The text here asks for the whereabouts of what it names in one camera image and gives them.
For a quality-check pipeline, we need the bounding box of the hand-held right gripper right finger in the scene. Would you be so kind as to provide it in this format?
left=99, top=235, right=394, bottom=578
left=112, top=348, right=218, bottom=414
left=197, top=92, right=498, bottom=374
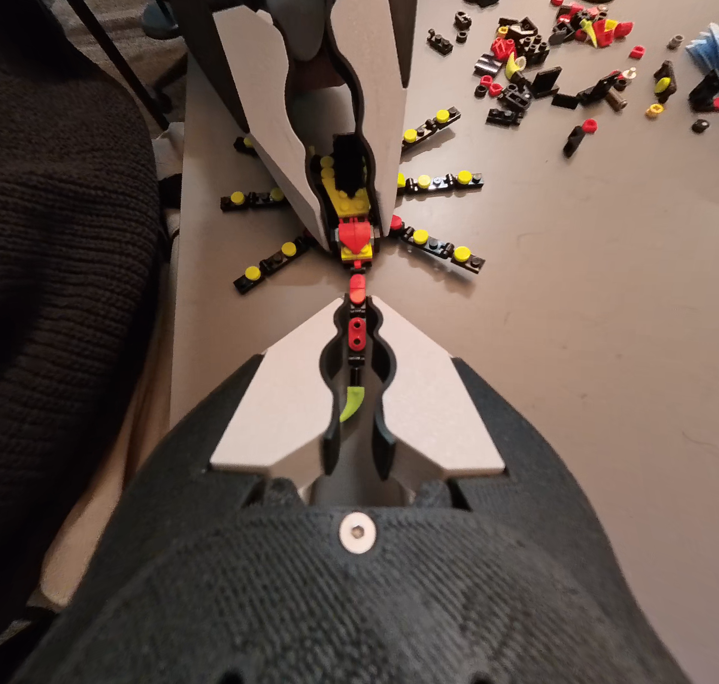
left=366, top=295, right=506, bottom=506

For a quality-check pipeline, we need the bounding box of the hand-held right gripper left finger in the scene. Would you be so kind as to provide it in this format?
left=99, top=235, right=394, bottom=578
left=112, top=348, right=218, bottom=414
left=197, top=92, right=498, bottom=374
left=209, top=296, right=350, bottom=502

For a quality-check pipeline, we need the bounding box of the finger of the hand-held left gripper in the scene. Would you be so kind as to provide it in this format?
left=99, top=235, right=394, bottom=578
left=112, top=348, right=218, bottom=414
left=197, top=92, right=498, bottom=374
left=328, top=0, right=419, bottom=241
left=212, top=7, right=332, bottom=252

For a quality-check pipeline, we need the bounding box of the neon green lego claw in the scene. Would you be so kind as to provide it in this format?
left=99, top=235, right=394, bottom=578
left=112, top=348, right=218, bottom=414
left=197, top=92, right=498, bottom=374
left=340, top=385, right=367, bottom=422

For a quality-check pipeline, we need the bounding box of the black red lego strip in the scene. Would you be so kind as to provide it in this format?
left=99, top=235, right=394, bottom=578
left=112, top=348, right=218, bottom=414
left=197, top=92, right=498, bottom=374
left=340, top=273, right=373, bottom=422

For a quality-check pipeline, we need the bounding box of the black yellow lego spider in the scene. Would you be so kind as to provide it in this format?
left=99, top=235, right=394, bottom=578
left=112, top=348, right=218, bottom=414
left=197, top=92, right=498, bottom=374
left=220, top=108, right=486, bottom=295

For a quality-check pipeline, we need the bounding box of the lego instruction booklet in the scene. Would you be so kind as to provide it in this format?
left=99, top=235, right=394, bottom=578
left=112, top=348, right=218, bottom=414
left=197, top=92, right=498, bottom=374
left=685, top=21, right=719, bottom=72

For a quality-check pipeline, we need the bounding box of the pile of loose lego pieces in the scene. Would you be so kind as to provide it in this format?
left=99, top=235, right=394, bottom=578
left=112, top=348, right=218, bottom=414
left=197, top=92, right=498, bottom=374
left=426, top=0, right=719, bottom=159

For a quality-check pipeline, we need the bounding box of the person's black sweater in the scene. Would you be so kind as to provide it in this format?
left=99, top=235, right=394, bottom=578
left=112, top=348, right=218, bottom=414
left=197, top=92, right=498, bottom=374
left=0, top=66, right=169, bottom=629

